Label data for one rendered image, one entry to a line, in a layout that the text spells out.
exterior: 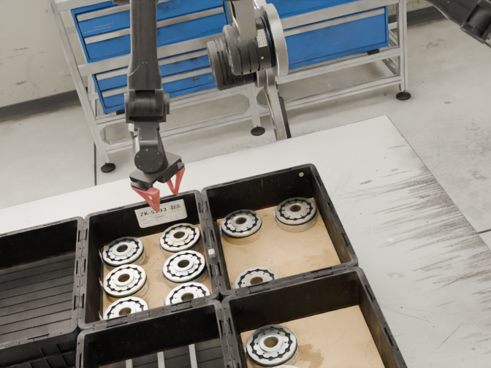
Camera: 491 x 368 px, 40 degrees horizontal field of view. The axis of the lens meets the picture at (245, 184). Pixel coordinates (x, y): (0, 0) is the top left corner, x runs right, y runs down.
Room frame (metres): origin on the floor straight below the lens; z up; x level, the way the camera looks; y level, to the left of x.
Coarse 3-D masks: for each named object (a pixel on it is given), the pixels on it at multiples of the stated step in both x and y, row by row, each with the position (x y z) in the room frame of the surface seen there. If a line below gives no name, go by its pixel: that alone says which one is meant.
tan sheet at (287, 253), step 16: (272, 208) 1.39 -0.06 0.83; (272, 224) 1.32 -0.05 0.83; (320, 224) 1.28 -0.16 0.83; (224, 240) 1.30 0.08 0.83; (256, 240) 1.27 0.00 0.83; (272, 240) 1.26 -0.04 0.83; (288, 240) 1.25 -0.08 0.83; (304, 240) 1.24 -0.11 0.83; (320, 240) 1.23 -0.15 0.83; (224, 256) 1.24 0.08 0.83; (240, 256) 1.22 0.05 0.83; (256, 256) 1.21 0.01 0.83; (272, 256) 1.20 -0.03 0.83; (288, 256) 1.19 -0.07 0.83; (304, 256) 1.18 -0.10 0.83; (320, 256) 1.17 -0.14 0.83; (336, 256) 1.16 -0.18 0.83; (240, 272) 1.17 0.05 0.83; (288, 272) 1.14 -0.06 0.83
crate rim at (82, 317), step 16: (192, 192) 1.39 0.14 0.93; (112, 208) 1.39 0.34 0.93; (128, 208) 1.38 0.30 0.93; (208, 240) 1.19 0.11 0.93; (208, 256) 1.13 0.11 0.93; (80, 288) 1.11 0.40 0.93; (80, 304) 1.06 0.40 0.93; (176, 304) 1.01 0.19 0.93; (80, 320) 1.02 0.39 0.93; (112, 320) 1.00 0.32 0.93
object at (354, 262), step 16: (256, 176) 1.40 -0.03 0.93; (272, 176) 1.40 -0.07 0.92; (208, 208) 1.31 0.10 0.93; (208, 224) 1.25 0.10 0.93; (336, 224) 1.15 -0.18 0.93; (352, 256) 1.04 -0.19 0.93; (304, 272) 1.02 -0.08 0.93; (320, 272) 1.01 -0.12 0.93; (224, 288) 1.02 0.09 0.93; (240, 288) 1.01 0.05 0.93; (256, 288) 1.01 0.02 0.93
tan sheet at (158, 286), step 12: (144, 240) 1.36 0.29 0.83; (156, 240) 1.35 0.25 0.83; (156, 252) 1.30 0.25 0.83; (204, 252) 1.27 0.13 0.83; (144, 264) 1.27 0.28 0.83; (156, 264) 1.26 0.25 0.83; (156, 276) 1.21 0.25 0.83; (156, 288) 1.17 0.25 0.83; (168, 288) 1.16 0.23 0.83; (108, 300) 1.16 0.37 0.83; (144, 300) 1.14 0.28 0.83; (156, 300) 1.13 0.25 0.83
